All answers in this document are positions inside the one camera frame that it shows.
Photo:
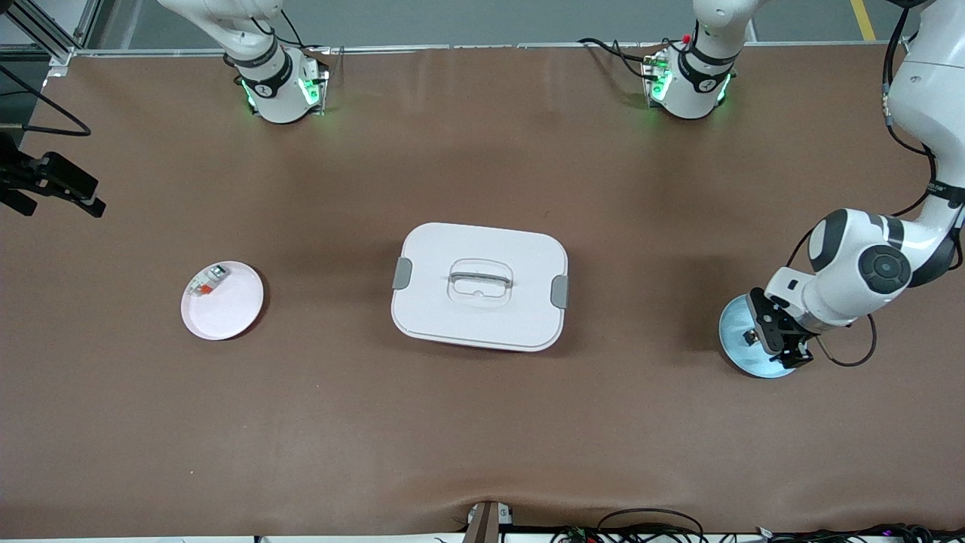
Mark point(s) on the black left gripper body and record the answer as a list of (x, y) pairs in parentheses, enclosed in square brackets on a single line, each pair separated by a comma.
[(796, 345)]

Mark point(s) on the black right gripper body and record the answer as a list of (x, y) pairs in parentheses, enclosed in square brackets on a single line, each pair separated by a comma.
[(38, 179)]

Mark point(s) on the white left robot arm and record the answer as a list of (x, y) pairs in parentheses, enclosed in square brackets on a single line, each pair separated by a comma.
[(867, 264)]

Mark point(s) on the pink storage box white lid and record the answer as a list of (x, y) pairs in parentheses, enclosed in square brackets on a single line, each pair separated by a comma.
[(482, 320)]

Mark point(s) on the light blue round plate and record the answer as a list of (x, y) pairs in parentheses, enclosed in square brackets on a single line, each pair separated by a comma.
[(731, 339)]

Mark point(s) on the white orange circuit breaker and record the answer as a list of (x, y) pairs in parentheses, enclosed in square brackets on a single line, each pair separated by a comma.
[(209, 279)]

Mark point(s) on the pale pink round plate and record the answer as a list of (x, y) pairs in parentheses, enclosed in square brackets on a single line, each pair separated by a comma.
[(222, 313)]

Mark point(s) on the brown table mat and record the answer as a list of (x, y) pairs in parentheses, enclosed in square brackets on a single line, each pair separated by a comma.
[(482, 422)]

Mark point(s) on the aluminium frame profile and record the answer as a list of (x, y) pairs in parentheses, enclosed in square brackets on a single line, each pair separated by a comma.
[(45, 34)]

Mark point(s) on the brown post bracket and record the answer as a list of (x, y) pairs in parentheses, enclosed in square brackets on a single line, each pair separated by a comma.
[(484, 524)]

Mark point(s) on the aluminium table edge rail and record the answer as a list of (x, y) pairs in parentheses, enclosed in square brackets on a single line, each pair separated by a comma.
[(490, 47)]

